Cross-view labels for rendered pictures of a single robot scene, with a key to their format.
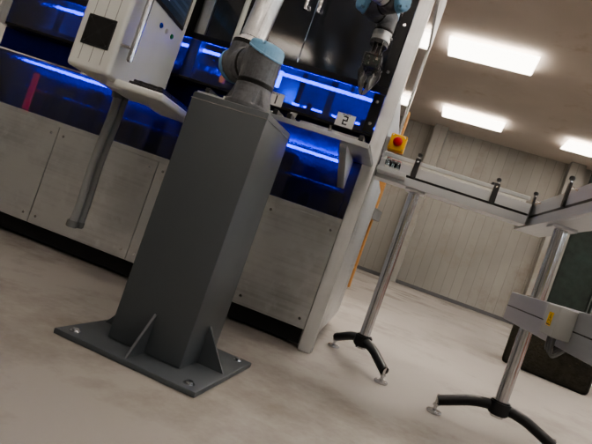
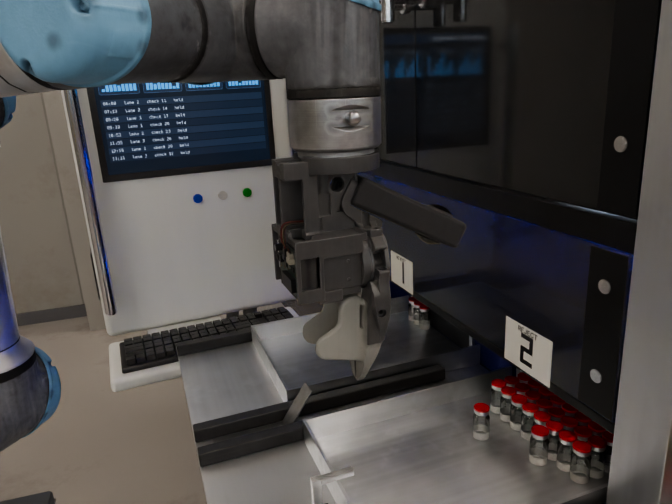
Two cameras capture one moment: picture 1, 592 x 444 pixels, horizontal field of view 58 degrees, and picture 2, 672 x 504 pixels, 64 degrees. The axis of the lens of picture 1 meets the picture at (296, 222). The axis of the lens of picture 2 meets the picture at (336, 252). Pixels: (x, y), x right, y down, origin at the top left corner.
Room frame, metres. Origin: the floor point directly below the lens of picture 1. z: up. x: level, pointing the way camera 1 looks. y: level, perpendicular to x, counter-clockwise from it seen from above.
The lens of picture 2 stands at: (1.86, -0.47, 1.34)
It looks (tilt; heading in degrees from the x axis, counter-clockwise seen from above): 17 degrees down; 60
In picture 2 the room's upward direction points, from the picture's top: 3 degrees counter-clockwise
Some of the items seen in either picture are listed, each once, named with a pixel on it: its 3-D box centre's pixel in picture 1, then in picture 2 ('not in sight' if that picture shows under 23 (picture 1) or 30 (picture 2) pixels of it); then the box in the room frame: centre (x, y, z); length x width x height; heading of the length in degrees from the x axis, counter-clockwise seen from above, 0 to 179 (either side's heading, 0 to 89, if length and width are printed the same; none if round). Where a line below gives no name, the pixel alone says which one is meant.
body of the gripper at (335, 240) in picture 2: (373, 56); (330, 224); (2.09, -0.07, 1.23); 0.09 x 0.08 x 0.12; 170
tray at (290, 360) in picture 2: not in sight; (358, 343); (2.34, 0.29, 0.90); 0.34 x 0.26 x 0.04; 169
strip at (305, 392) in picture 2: not in sight; (262, 415); (2.10, 0.17, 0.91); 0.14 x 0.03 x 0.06; 168
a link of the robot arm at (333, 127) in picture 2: (381, 39); (336, 127); (2.09, -0.08, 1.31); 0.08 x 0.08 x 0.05
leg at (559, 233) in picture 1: (529, 321); not in sight; (2.04, -0.97, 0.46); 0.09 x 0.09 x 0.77; 79
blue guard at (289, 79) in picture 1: (182, 55); (315, 192); (2.52, 0.77, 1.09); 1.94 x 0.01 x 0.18; 79
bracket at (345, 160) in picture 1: (342, 167); not in sight; (2.18, -0.10, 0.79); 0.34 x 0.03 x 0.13; 169
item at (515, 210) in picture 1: (452, 184); not in sight; (2.43, -0.62, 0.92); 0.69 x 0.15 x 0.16; 79
